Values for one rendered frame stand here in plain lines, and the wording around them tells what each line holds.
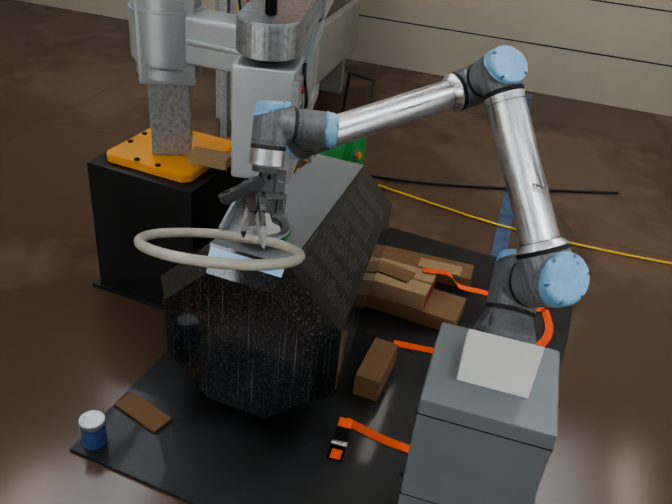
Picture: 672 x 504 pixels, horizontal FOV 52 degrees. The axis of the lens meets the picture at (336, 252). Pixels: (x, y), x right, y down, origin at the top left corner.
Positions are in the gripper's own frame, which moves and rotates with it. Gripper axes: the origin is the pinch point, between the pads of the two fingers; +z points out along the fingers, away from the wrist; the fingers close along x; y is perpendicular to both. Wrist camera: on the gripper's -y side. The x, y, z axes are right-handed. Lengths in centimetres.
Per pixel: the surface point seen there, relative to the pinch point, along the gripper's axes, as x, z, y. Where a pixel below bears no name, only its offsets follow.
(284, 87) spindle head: 53, -44, 27
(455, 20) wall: 446, -162, 376
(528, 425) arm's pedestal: -31, 44, 78
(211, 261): 0.7, 5.3, -9.6
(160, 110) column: 171, -31, 14
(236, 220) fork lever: 54, 2, 16
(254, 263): -1.3, 5.1, 1.3
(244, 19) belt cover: 54, -63, 11
